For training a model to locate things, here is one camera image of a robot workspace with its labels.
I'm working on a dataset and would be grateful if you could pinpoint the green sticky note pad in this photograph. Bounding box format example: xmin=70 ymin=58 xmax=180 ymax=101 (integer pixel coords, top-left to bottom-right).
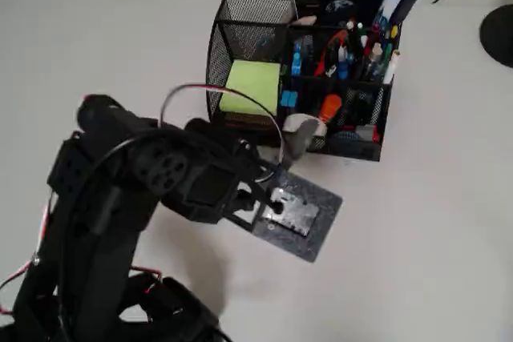
xmin=218 ymin=59 xmax=281 ymax=115

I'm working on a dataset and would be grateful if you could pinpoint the green marker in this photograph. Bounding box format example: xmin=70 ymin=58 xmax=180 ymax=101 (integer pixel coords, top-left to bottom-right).
xmin=379 ymin=39 xmax=394 ymax=74

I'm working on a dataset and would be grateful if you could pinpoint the black card with blue logo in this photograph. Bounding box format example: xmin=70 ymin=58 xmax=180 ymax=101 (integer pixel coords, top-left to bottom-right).
xmin=294 ymin=0 xmax=360 ymax=18

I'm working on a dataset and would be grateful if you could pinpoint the red black servo cable loop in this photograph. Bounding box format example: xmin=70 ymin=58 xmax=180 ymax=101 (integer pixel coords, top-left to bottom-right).
xmin=160 ymin=82 xmax=288 ymax=183

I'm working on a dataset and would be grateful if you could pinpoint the red white arm wire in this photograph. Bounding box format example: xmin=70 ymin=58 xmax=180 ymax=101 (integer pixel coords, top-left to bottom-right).
xmin=0 ymin=197 xmax=55 ymax=315

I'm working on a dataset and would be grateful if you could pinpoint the black round lamp base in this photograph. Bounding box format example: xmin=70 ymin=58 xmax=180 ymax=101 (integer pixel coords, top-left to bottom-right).
xmin=479 ymin=5 xmax=513 ymax=66

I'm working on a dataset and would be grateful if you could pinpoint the orange capped glue stick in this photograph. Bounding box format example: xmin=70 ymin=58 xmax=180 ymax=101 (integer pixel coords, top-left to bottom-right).
xmin=319 ymin=94 xmax=342 ymax=123

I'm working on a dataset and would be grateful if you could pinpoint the white tape roll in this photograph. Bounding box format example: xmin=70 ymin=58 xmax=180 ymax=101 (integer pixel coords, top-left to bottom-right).
xmin=283 ymin=114 xmax=328 ymax=137

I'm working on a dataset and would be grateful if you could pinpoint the red handled cutter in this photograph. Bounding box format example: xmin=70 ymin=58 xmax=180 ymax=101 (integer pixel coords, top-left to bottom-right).
xmin=314 ymin=29 xmax=349 ymax=78

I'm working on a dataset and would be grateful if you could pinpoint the grey and red sharpener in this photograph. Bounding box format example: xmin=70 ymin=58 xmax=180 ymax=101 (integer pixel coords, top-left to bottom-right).
xmin=356 ymin=125 xmax=381 ymax=143

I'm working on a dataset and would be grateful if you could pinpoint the black mesh desk organizer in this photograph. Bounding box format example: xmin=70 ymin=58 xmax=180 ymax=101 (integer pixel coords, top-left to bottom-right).
xmin=205 ymin=0 xmax=402 ymax=163

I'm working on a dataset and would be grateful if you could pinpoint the white marker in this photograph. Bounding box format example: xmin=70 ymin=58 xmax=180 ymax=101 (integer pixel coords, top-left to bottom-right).
xmin=383 ymin=50 xmax=402 ymax=83

